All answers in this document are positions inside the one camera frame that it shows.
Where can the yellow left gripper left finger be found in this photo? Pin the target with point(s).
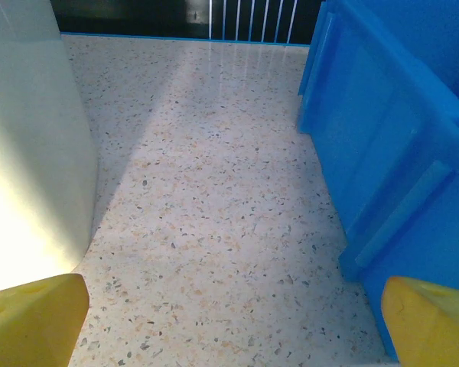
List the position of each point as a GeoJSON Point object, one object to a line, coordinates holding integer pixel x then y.
{"type": "Point", "coordinates": [23, 329]}

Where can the blue plastic bin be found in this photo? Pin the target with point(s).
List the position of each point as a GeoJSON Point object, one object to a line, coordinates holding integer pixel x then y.
{"type": "Point", "coordinates": [367, 134]}

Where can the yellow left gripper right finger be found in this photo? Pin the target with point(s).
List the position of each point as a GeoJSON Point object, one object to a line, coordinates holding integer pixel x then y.
{"type": "Point", "coordinates": [428, 332]}

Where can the cream knife block brown top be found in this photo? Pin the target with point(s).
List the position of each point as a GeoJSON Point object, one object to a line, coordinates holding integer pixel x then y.
{"type": "Point", "coordinates": [30, 134]}

